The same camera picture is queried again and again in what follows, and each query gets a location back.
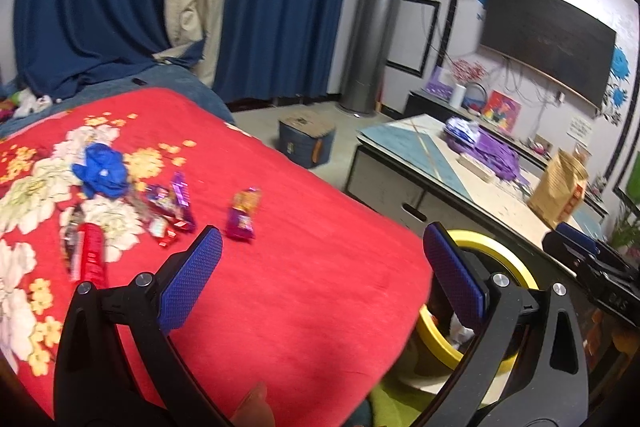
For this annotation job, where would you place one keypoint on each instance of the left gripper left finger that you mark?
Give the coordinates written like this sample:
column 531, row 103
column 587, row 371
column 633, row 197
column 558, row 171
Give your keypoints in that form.
column 93, row 380

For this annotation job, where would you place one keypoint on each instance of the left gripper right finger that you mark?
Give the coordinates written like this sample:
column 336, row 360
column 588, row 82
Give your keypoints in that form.
column 525, row 365

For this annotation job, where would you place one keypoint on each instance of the red snack tube package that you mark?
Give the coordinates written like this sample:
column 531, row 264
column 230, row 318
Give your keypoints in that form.
column 87, row 263

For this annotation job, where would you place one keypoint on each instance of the red snack bag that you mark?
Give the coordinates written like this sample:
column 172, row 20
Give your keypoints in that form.
column 155, row 222

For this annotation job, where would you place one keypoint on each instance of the purple snack wrapper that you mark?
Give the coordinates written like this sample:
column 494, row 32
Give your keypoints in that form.
column 172, row 202

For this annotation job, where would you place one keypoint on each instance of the blue plastic bag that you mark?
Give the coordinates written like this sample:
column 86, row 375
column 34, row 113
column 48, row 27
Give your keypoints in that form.
column 103, row 172

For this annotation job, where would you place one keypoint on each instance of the orange purple candy wrapper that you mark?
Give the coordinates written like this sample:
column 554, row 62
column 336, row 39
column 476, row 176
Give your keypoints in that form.
column 240, row 218

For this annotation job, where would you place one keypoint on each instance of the yellow rimmed trash bin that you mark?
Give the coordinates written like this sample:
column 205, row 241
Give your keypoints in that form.
column 426, row 327

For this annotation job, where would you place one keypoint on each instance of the person's left hand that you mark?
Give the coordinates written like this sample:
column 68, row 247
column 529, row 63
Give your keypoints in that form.
column 254, row 411

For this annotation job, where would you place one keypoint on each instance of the brown paper bag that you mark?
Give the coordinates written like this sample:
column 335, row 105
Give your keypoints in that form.
column 560, row 190

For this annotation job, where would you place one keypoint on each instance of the dark brown wrapper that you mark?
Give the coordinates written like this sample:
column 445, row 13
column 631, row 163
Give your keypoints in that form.
column 70, row 220

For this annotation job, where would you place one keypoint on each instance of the purple bag on table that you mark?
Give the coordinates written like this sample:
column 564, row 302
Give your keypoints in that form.
column 491, row 152

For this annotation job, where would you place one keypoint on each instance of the white power strip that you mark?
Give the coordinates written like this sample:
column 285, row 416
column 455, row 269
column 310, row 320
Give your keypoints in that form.
column 476, row 167

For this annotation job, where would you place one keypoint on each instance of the white tissue pack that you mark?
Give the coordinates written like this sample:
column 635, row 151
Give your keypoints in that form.
column 464, row 131

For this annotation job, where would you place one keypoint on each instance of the coffee table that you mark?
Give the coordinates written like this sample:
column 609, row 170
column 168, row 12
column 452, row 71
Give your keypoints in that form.
column 404, row 170

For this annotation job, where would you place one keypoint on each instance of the red floral blanket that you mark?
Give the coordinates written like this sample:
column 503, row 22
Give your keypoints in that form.
column 317, row 307

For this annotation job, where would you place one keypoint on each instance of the white vase red flowers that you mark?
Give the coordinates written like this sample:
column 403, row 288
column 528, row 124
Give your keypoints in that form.
column 469, row 91

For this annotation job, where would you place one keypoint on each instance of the blue sofa cover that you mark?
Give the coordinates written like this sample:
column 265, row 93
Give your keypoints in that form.
column 172, row 77

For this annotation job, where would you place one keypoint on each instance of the blue storage stool box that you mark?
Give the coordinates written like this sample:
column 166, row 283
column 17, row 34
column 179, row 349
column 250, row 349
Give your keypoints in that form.
column 306, row 138

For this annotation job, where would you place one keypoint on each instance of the silver tower air conditioner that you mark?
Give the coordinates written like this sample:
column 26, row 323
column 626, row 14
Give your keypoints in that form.
column 367, row 52

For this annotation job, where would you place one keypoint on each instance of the blue curtain right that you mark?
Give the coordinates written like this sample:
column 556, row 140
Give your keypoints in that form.
column 276, row 48

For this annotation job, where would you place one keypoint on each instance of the colourful picture frame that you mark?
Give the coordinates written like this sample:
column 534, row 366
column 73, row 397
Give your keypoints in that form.
column 501, row 111

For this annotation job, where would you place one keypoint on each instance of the black wall television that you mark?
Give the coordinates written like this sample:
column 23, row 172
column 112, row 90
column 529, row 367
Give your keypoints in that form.
column 555, row 38

